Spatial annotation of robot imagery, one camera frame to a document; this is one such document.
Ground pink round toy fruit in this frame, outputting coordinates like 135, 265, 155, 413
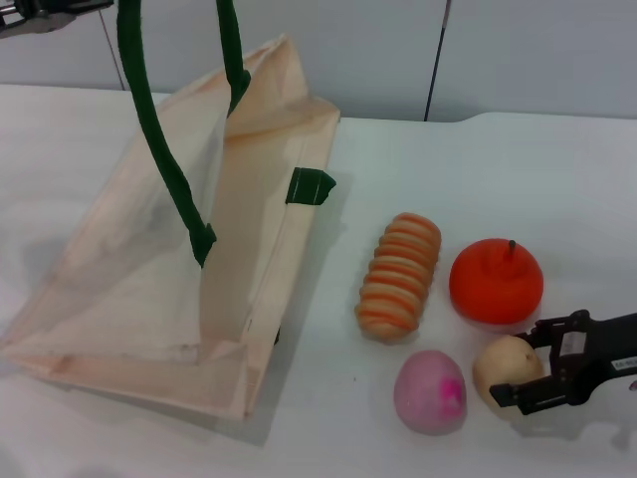
392, 349, 469, 436

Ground beige pear toy fruit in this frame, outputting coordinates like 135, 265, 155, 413
472, 335, 545, 412

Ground orange striped bread roll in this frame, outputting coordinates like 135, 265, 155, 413
353, 212, 443, 343

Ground cream canvas handbag green handles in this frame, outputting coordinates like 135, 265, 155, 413
0, 0, 342, 422

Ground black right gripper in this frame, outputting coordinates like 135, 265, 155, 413
489, 309, 637, 417

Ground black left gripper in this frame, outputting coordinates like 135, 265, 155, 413
0, 0, 113, 40

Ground orange persimmon toy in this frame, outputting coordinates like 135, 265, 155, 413
448, 237, 545, 328

